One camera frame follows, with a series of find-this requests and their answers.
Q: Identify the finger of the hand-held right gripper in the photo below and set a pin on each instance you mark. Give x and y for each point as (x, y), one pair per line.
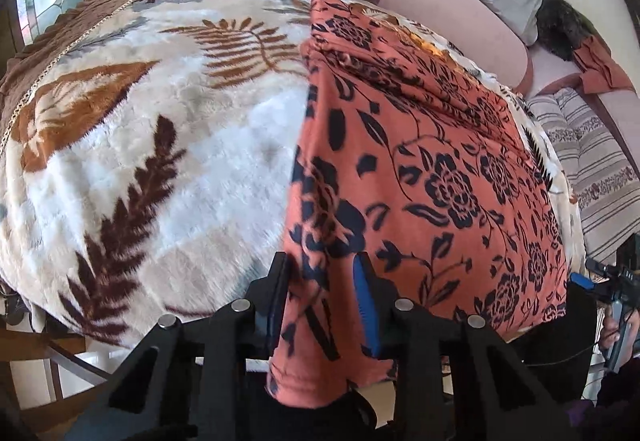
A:
(592, 273)

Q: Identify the person's right hand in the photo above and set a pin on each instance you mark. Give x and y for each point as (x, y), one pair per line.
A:
(612, 338)

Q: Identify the orange floral garment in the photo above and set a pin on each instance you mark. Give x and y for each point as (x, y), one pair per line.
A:
(420, 181)

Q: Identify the leaf print plush blanket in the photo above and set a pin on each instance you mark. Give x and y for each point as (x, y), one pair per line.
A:
(150, 161)

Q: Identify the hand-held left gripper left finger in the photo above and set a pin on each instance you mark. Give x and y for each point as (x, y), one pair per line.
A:
(274, 316)

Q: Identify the rust brown cloth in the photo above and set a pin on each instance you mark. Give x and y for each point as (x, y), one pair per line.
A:
(597, 66)

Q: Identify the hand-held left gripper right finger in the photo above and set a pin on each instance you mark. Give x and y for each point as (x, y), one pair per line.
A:
(367, 306)

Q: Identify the pink bolster cushion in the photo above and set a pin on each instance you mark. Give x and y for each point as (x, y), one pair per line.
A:
(450, 16)

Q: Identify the dark furry cloth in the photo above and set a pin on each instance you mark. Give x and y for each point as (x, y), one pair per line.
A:
(562, 28)

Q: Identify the wooden chair frame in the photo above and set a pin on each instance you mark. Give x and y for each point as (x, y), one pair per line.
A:
(55, 361)

